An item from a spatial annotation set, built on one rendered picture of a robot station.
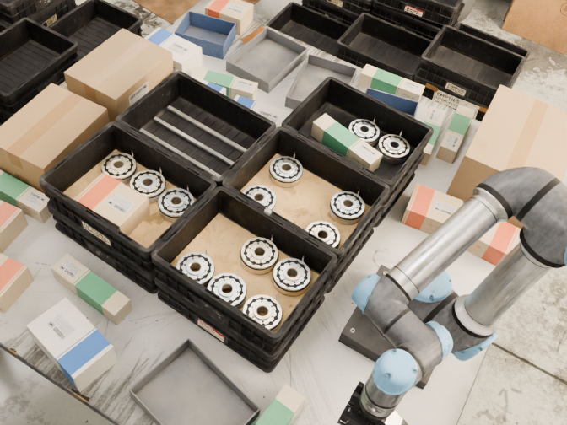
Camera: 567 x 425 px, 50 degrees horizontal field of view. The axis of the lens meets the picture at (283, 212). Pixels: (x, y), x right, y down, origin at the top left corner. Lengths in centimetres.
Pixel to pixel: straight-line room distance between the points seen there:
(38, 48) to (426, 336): 219
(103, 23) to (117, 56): 98
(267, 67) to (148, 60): 49
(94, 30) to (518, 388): 246
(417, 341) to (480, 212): 30
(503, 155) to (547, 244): 76
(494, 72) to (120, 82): 173
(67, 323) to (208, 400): 41
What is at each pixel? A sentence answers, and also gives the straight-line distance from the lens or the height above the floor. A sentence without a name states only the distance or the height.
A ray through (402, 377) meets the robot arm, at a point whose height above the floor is 123.
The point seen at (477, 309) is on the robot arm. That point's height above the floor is 103.
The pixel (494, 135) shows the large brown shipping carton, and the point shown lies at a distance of 212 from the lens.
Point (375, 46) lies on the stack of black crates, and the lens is 319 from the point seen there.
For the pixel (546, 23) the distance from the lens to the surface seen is 424.
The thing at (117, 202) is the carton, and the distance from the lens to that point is 175.
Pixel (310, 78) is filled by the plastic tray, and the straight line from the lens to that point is 243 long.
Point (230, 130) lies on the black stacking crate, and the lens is 202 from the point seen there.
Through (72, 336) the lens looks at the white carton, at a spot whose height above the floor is 79.
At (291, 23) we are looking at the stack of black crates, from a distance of 343.
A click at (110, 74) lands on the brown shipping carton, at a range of 218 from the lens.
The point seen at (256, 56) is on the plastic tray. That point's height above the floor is 70.
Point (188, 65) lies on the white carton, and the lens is 236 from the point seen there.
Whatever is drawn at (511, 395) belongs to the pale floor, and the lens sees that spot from 268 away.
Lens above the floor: 228
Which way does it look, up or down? 53 degrees down
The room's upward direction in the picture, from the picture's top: 9 degrees clockwise
